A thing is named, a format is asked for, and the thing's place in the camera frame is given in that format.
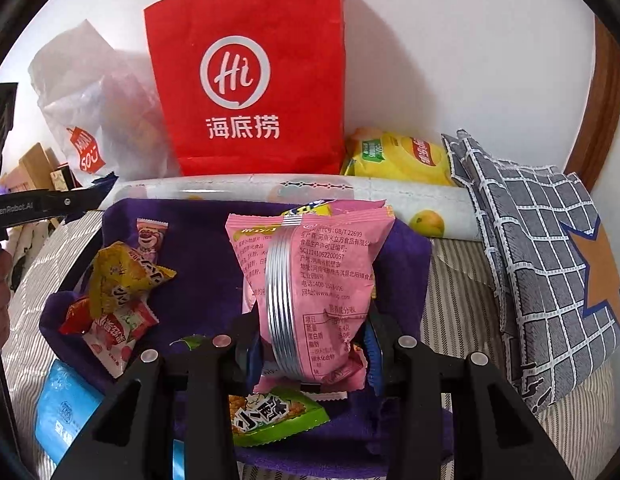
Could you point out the pink strawberry snack packet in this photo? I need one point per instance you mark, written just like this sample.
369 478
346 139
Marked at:
120 340

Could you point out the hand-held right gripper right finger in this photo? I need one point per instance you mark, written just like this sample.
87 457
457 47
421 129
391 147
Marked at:
375 360

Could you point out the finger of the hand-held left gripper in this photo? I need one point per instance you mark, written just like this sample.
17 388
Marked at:
65 205
101 186

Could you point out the pink bread packet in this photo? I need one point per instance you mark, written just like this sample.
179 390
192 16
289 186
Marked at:
315 270

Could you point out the red paper bag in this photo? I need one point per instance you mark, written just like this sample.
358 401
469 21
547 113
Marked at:
290 110

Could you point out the yellow triangular snack packet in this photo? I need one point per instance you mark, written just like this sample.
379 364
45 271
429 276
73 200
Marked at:
120 280

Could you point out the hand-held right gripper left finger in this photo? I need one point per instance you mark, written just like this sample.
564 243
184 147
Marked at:
254 360

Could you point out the blue tissue pack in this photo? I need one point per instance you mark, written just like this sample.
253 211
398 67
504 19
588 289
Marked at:
65 410

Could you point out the yellow chips bag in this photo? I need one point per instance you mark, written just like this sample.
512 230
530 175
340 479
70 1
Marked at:
394 160

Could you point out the wooden headboard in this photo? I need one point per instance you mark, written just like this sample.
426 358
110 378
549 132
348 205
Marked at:
35 160

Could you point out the small green wrapper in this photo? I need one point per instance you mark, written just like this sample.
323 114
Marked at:
190 344

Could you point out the printed paper roll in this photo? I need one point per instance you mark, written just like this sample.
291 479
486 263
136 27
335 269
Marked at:
439 205

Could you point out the grey checked cloth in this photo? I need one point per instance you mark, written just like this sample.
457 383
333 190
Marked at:
529 260

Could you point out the striped mattress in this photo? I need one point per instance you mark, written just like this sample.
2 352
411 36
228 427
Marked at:
459 310

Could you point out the green snack packet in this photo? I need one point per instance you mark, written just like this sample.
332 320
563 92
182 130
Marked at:
275 415

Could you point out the blue yellow snack packet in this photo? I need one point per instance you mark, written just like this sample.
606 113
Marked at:
307 208

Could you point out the white plastic shopping bag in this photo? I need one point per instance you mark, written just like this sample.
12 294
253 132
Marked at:
115 125

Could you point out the pink bear wrapper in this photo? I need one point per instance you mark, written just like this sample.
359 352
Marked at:
152 240

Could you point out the purple towel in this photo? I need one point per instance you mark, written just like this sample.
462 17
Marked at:
200 270

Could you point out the red snack packet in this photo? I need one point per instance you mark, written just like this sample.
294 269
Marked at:
80 317

